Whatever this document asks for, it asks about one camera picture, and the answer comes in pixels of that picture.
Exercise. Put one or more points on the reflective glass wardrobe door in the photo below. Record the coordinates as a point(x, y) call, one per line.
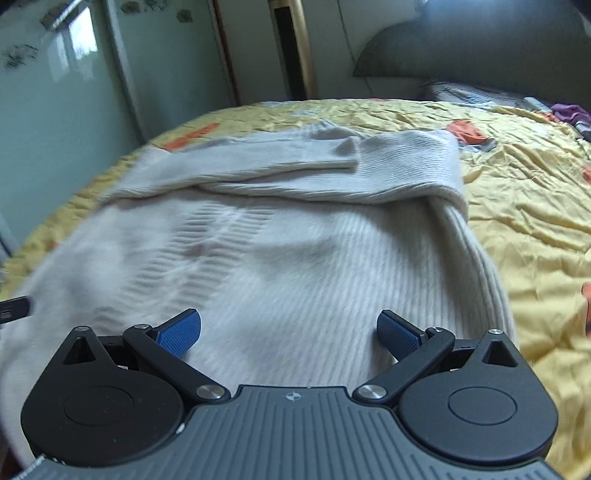
point(46, 115)

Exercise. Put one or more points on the flower sticker wardrobe door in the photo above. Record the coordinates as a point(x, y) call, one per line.
point(175, 60)

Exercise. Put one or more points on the patterned pillow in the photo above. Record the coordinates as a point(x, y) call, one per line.
point(475, 94)

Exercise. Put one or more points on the purple cloth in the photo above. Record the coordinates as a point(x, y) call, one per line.
point(570, 113)

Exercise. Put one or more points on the grey padded headboard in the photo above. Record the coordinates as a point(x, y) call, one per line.
point(485, 41)

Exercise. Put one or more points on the brown wooden trim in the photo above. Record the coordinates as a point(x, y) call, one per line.
point(226, 50)

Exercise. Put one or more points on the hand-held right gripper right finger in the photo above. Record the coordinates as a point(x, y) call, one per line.
point(399, 334)

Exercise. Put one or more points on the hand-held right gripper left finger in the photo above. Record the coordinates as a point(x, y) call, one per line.
point(180, 334)

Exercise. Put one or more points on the yellow printed quilt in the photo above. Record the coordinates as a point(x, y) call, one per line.
point(531, 184)

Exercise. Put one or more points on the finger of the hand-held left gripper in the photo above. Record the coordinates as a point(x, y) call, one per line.
point(14, 310)

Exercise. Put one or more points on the white knit sweater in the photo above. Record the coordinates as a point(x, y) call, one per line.
point(300, 258)

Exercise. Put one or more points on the gold tower fan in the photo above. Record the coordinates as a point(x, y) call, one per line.
point(292, 46)

